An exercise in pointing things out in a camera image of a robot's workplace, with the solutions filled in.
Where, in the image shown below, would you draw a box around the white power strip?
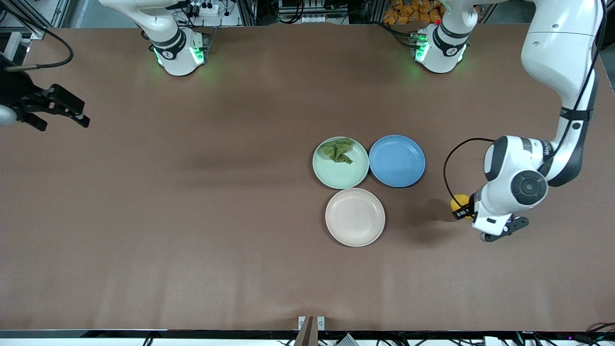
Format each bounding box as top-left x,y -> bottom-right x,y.
189,0 -> 220,18

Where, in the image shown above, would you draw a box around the green lettuce leaf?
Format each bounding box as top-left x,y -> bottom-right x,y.
321,138 -> 355,165

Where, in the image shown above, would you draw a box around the mint green round plate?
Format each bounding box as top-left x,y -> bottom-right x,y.
313,137 -> 369,190

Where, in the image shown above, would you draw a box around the metal table edge bracket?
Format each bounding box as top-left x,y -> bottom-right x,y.
298,316 -> 326,346

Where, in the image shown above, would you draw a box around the beige round plate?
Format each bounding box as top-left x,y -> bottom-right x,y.
325,188 -> 386,247

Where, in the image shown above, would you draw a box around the yellow lemon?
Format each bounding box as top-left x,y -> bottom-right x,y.
450,194 -> 474,221

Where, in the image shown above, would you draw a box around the blue round plate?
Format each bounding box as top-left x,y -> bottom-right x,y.
369,135 -> 426,188

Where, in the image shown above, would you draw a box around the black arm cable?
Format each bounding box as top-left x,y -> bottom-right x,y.
0,7 -> 74,72
443,0 -> 603,205

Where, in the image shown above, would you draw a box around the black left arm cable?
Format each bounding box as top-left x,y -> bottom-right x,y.
443,0 -> 603,205

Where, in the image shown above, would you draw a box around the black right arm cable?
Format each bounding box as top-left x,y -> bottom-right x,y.
0,7 -> 74,72

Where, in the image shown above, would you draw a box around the orange snack packets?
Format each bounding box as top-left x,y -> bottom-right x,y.
382,0 -> 445,25

